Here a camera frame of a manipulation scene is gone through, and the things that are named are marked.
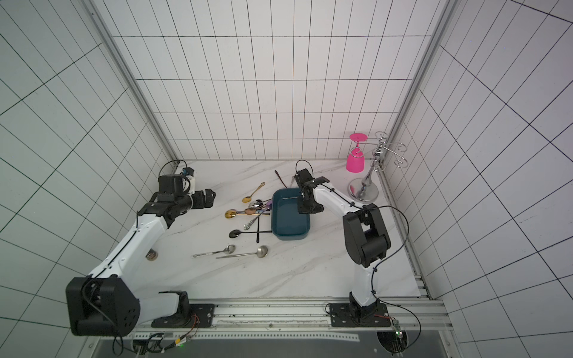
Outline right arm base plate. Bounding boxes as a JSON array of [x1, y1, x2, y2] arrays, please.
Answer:
[[325, 302, 392, 328]]

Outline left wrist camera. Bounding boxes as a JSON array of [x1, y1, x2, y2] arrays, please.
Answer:
[[181, 167, 195, 178]]

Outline small silver spoon front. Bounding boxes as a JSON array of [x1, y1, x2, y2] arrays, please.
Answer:
[[192, 245, 236, 258]]

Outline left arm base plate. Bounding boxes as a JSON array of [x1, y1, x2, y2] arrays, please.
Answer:
[[152, 302, 216, 329]]

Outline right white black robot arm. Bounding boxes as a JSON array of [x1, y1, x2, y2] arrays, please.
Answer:
[[294, 169, 391, 320]]

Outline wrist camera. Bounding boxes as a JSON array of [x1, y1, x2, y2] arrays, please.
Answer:
[[294, 169, 313, 186], [181, 167, 195, 178]]

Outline small gold ornate spoon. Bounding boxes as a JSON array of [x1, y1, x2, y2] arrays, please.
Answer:
[[242, 182, 266, 203]]

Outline chrome glass holder stand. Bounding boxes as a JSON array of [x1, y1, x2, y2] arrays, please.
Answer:
[[348, 131, 408, 204]]

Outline large silver spoon front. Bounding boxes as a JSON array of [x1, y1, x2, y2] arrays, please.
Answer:
[[218, 246, 269, 260]]

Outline silver plain spoon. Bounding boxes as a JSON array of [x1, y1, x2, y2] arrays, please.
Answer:
[[243, 200, 270, 230]]

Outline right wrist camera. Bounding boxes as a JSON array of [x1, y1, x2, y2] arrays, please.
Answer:
[[294, 169, 313, 186]]

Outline pink upside-down wine glass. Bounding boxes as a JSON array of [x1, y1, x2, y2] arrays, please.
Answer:
[[346, 133, 368, 174]]

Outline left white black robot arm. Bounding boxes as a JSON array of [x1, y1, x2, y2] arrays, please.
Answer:
[[65, 167, 216, 337]]

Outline teal plastic storage box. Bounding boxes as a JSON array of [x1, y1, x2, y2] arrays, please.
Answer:
[[271, 188, 310, 241]]

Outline aluminium rail frame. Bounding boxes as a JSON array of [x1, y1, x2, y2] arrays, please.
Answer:
[[81, 298, 462, 357]]

